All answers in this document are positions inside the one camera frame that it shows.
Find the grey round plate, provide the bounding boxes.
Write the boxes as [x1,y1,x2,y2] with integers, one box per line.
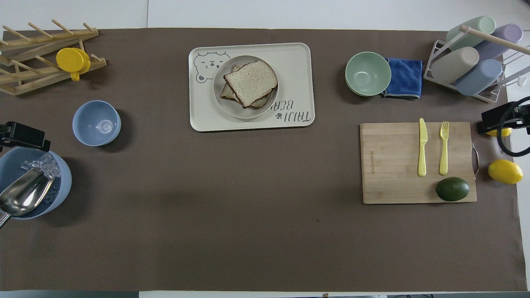
[213,55,279,120]

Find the small bread slice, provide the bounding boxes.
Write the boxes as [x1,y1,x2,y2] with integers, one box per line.
[219,65,272,110]

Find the large bread slice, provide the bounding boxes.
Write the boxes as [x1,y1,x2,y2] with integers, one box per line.
[223,60,278,108]

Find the cream tray with bear print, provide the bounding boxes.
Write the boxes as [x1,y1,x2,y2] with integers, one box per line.
[188,42,316,133]

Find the wooden cutting board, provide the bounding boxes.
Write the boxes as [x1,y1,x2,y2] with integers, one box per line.
[359,121,480,205]

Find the green bowl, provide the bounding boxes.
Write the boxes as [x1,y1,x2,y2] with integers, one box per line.
[344,51,392,97]

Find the yellow plastic knife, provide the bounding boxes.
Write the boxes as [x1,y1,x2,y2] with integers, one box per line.
[417,118,429,178]

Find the blue cloth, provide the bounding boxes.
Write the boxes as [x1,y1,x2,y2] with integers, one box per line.
[383,58,424,100]

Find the blue bowl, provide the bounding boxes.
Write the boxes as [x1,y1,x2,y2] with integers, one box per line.
[72,100,122,147]

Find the yellow plastic fork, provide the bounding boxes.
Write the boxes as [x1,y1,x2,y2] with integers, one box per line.
[439,120,451,176]

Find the green avocado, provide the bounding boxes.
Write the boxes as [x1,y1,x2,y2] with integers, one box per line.
[435,177,471,202]

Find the blue ice bucket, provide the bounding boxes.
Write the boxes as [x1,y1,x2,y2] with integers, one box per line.
[0,147,72,220]

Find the beige cup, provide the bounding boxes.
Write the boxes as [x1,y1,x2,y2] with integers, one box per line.
[431,46,480,85]

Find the yellow mug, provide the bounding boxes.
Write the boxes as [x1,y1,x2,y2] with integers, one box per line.
[56,47,91,82]

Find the clear ice cubes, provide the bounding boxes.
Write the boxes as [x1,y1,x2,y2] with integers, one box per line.
[21,154,61,180]

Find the blue cup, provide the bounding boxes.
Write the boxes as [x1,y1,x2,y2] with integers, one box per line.
[455,59,503,97]

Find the black stand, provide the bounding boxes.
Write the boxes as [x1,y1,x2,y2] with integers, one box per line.
[476,96,530,135]
[0,121,51,152]

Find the green cup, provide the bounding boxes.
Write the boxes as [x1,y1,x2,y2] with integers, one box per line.
[446,15,496,51]

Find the metal scoop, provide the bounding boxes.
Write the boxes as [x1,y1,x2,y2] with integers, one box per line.
[0,167,54,229]

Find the wooden rod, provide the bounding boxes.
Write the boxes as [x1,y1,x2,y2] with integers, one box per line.
[459,25,530,57]

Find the purple cup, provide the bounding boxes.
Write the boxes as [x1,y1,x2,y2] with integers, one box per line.
[474,23,524,61]

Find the wooden dish rack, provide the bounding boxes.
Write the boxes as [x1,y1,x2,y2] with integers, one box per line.
[0,19,107,96]

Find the white wire cup rack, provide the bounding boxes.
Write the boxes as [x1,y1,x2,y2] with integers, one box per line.
[423,25,530,103]

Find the black cable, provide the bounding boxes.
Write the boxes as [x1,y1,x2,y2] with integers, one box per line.
[496,98,530,157]

